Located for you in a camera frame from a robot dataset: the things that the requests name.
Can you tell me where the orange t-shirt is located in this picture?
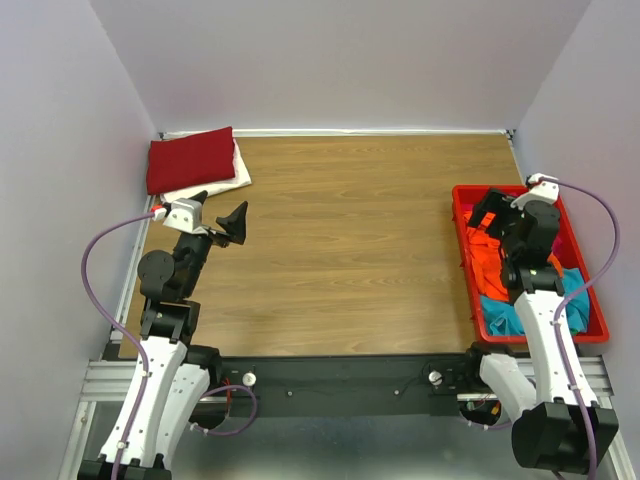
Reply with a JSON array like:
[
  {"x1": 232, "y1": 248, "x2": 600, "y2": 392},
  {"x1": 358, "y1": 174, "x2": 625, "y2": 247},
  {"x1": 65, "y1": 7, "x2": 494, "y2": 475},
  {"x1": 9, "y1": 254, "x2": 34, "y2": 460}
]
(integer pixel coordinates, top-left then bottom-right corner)
[{"x1": 460, "y1": 208, "x2": 565, "y2": 302}]

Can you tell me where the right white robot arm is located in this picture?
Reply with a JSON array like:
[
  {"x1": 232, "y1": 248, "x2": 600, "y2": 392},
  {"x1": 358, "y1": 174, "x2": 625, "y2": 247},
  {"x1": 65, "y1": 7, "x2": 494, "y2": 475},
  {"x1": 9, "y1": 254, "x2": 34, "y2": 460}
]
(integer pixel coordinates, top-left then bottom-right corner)
[{"x1": 459, "y1": 188, "x2": 619, "y2": 479}]

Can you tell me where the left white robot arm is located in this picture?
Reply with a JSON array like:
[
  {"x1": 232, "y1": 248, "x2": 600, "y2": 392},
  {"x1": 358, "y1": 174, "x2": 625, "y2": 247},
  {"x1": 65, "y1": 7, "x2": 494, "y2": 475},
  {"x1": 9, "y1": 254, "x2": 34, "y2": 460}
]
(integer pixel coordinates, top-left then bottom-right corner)
[{"x1": 77, "y1": 192, "x2": 248, "y2": 479}]

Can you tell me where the red plastic bin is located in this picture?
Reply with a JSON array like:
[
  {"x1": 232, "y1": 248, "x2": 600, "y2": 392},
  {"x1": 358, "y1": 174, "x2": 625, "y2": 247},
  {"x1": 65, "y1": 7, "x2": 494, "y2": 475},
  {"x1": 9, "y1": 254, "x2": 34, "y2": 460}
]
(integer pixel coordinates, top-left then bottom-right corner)
[{"x1": 452, "y1": 185, "x2": 609, "y2": 344}]

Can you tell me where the folded dark red t-shirt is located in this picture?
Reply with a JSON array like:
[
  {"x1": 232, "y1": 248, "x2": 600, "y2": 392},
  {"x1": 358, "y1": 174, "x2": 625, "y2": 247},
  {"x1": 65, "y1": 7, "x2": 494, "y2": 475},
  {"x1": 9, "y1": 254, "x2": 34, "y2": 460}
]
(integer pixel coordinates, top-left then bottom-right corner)
[{"x1": 146, "y1": 127, "x2": 235, "y2": 195}]

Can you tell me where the folded white t-shirt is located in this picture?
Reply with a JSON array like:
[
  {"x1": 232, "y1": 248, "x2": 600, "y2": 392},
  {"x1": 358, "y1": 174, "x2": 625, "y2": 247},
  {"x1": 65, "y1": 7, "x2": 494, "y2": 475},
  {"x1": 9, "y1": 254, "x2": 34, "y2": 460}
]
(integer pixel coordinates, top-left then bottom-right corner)
[{"x1": 159, "y1": 142, "x2": 252, "y2": 203}]

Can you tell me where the magenta t-shirt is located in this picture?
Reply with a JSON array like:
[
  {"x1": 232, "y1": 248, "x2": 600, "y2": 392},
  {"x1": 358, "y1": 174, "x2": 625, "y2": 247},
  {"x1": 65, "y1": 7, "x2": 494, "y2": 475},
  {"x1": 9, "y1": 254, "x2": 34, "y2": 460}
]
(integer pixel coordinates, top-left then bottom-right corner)
[{"x1": 452, "y1": 188, "x2": 581, "y2": 274}]

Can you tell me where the teal t-shirt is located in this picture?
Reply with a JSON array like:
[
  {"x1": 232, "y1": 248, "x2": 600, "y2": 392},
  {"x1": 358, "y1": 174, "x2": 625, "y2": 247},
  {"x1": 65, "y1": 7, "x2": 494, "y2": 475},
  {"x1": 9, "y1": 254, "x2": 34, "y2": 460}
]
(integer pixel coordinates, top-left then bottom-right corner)
[{"x1": 478, "y1": 273, "x2": 591, "y2": 336}]

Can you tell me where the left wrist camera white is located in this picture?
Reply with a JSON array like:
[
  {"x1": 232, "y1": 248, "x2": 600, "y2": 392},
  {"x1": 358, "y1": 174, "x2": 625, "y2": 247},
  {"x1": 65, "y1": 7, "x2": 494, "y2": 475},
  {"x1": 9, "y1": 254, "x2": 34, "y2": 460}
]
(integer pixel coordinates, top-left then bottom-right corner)
[{"x1": 163, "y1": 198, "x2": 208, "y2": 235}]

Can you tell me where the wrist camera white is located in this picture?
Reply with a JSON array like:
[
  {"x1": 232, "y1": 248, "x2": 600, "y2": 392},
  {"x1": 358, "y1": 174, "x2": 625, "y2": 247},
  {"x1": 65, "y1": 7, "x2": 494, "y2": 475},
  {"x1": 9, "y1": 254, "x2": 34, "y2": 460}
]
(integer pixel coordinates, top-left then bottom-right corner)
[
  {"x1": 163, "y1": 198, "x2": 208, "y2": 235},
  {"x1": 511, "y1": 173, "x2": 559, "y2": 211}
]

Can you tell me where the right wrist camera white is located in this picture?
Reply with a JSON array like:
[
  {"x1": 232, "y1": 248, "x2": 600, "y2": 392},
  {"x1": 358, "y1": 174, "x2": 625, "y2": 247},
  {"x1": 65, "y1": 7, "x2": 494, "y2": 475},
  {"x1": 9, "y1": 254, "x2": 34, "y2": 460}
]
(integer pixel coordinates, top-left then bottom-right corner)
[{"x1": 511, "y1": 173, "x2": 559, "y2": 211}]

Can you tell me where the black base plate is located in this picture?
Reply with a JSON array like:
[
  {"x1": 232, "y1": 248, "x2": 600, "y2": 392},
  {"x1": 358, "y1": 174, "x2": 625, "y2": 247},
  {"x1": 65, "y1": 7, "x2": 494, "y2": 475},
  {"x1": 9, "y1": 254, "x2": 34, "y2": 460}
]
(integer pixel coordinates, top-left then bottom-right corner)
[{"x1": 223, "y1": 353, "x2": 493, "y2": 418}]

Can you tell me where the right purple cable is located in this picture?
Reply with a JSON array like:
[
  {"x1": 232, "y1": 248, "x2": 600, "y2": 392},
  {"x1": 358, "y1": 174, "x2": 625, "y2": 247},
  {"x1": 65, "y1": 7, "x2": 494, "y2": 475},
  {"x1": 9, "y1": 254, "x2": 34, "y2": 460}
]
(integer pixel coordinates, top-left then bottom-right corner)
[{"x1": 469, "y1": 180, "x2": 621, "y2": 480}]

